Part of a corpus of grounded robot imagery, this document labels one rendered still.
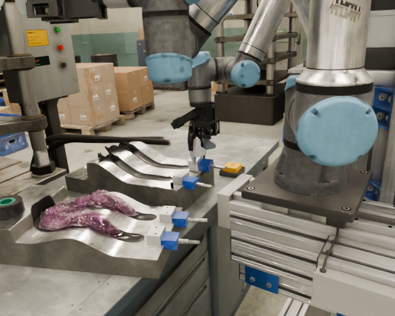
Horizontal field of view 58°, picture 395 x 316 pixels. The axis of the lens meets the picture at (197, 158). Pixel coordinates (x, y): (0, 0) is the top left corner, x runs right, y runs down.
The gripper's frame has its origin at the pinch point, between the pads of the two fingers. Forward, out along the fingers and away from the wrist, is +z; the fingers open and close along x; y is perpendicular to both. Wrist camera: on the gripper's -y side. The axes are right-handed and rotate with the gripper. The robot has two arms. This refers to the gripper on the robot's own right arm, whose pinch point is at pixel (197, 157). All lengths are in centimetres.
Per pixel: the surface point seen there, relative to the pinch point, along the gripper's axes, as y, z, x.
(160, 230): 9.2, 5.3, -37.9
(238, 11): -243, -67, 639
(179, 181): 0.3, 3.4, -13.2
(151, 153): -23.6, 2.9, 5.1
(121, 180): -20.2, 4.8, -17.6
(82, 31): -667, -47, 618
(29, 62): -70, -33, -6
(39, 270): -17, 13, -56
